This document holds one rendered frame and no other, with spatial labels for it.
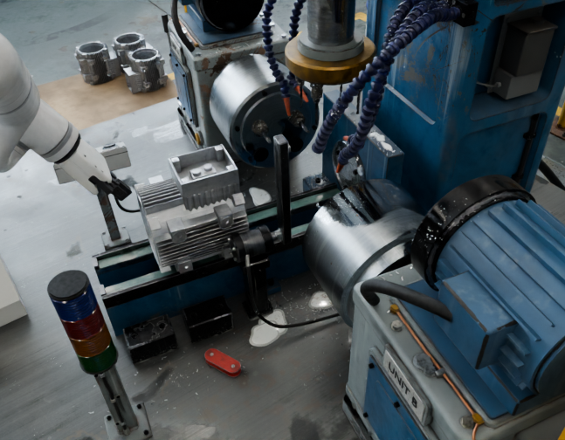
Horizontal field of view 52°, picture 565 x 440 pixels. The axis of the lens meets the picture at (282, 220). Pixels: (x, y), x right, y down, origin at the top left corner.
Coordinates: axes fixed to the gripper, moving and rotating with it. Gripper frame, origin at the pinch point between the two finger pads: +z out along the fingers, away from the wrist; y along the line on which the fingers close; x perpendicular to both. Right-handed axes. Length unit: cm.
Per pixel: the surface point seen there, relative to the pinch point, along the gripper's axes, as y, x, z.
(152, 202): 8.9, 5.0, 1.4
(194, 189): 11.1, 13.3, 3.9
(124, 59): -244, -15, 89
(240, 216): 14.6, 16.6, 14.1
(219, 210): 13.8, 14.2, 10.1
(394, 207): 37, 41, 16
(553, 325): 77, 44, -3
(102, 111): -206, -39, 87
